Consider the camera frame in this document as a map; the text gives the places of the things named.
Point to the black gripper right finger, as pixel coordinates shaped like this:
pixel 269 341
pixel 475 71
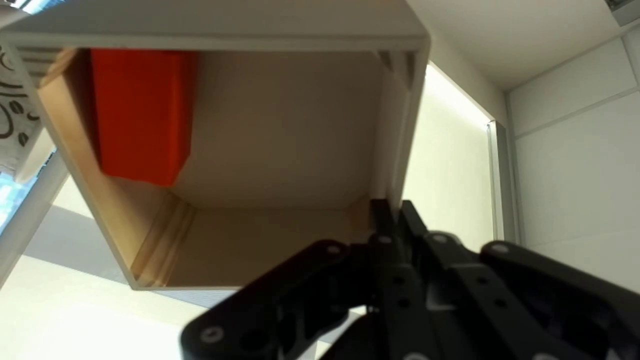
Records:
pixel 507 300

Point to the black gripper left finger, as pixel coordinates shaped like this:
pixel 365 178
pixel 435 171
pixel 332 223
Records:
pixel 301 300

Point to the light wooden box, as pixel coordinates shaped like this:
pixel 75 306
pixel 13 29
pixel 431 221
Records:
pixel 281 133

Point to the red block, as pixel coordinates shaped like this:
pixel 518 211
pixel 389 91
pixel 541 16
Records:
pixel 142 112

